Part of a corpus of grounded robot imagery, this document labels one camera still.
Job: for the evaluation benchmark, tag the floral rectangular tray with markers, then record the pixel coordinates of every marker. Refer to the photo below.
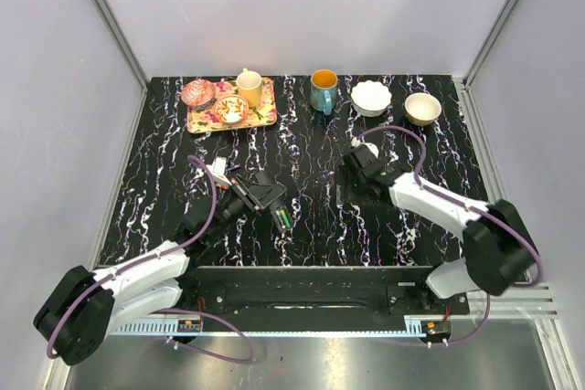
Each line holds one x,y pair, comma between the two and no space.
265,114

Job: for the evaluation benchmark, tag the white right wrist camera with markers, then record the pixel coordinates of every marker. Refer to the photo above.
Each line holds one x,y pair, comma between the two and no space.
359,143

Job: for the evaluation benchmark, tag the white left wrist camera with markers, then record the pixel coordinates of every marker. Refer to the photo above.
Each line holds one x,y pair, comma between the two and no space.
218,170

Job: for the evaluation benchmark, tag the yellow mug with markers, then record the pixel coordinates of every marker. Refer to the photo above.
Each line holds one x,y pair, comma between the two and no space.
249,84

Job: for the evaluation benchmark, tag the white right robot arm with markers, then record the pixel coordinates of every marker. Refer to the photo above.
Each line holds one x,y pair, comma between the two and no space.
497,249

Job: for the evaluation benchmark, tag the black remote control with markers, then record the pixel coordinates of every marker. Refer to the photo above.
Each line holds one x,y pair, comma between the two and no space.
278,205

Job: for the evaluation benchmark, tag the pink patterned bowl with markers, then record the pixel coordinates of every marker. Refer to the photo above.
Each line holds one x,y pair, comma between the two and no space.
199,94

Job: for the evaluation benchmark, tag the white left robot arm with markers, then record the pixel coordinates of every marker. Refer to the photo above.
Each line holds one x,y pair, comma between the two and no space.
87,306

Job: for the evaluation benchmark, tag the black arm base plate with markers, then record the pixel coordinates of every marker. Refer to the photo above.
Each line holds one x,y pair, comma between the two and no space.
384,290

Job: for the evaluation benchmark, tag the cream round bowl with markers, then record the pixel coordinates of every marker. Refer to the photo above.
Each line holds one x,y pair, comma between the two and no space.
422,109

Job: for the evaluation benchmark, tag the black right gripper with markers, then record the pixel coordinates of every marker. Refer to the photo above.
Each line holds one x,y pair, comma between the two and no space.
345,177

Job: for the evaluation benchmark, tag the aluminium front rail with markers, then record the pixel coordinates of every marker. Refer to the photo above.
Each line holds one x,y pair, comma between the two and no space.
323,320

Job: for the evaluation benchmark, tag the blue mug orange inside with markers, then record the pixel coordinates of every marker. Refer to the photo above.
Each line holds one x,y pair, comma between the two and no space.
323,91

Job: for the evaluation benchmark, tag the orange patterned bowl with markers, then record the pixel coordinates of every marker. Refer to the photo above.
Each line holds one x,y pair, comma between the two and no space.
231,109

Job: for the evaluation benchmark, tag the white scalloped bowl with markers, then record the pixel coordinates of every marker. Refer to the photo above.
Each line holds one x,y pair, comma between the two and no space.
370,98

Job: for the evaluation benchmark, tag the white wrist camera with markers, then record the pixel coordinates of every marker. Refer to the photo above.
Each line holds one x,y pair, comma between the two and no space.
218,170
359,143

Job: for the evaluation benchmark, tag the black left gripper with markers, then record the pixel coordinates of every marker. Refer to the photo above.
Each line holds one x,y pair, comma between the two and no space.
254,203

